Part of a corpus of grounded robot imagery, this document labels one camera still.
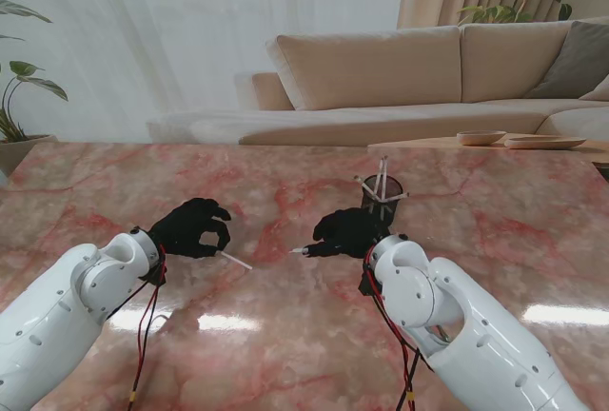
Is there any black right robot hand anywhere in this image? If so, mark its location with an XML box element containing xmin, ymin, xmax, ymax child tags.
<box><xmin>304</xmin><ymin>207</ymin><xmax>392</xmax><ymax>261</ymax></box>

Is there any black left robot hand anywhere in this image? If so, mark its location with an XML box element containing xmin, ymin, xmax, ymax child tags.
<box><xmin>148</xmin><ymin>197</ymin><xmax>233</xmax><ymax>261</ymax></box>

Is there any black mesh brush holder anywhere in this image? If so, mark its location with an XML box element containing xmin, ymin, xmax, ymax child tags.
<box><xmin>360</xmin><ymin>175</ymin><xmax>404</xmax><ymax>236</ymax></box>

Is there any wooden bowl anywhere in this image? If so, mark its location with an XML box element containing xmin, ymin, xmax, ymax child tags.
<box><xmin>456</xmin><ymin>129</ymin><xmax>508</xmax><ymax>147</ymax></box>

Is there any beige sofa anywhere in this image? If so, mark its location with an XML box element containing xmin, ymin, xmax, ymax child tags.
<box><xmin>146</xmin><ymin>15</ymin><xmax>609</xmax><ymax>147</ymax></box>

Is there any beige plant pot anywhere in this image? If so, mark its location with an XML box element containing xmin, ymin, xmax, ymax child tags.
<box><xmin>0</xmin><ymin>133</ymin><xmax>59</xmax><ymax>179</ymax></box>

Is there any white sheer curtain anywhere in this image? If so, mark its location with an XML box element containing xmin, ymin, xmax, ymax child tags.
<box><xmin>0</xmin><ymin>0</ymin><xmax>411</xmax><ymax>144</ymax></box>

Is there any flat wooden tray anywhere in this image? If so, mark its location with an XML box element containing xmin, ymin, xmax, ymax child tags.
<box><xmin>503</xmin><ymin>135</ymin><xmax>587</xmax><ymax>150</ymax></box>

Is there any large-leaf green plant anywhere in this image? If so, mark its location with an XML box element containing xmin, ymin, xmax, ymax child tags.
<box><xmin>0</xmin><ymin>0</ymin><xmax>69</xmax><ymax>142</ymax></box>

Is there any grey sofa cushion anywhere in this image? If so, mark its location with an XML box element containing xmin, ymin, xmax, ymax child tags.
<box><xmin>525</xmin><ymin>20</ymin><xmax>609</xmax><ymax>100</ymax></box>

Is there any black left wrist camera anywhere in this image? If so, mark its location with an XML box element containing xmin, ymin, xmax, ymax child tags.
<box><xmin>141</xmin><ymin>263</ymin><xmax>167</xmax><ymax>288</ymax></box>

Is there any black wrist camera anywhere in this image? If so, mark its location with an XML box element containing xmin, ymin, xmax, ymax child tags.
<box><xmin>141</xmin><ymin>263</ymin><xmax>167</xmax><ymax>288</ymax></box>
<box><xmin>359</xmin><ymin>271</ymin><xmax>383</xmax><ymax>299</ymax></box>

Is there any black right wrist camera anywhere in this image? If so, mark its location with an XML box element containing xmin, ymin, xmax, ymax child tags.
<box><xmin>359</xmin><ymin>271</ymin><xmax>383</xmax><ymax>299</ymax></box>

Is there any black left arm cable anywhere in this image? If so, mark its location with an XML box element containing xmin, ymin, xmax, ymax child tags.
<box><xmin>104</xmin><ymin>282</ymin><xmax>161</xmax><ymax>411</ymax></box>

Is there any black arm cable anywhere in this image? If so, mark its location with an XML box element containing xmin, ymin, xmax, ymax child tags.
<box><xmin>104</xmin><ymin>282</ymin><xmax>161</xmax><ymax>411</ymax></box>
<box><xmin>394</xmin><ymin>324</ymin><xmax>434</xmax><ymax>411</ymax></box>

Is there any red left arm cable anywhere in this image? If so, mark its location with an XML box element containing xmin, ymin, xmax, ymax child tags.
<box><xmin>128</xmin><ymin>244</ymin><xmax>167</xmax><ymax>411</ymax></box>

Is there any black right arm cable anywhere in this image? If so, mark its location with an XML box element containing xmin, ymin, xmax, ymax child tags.
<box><xmin>394</xmin><ymin>324</ymin><xmax>434</xmax><ymax>411</ymax></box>

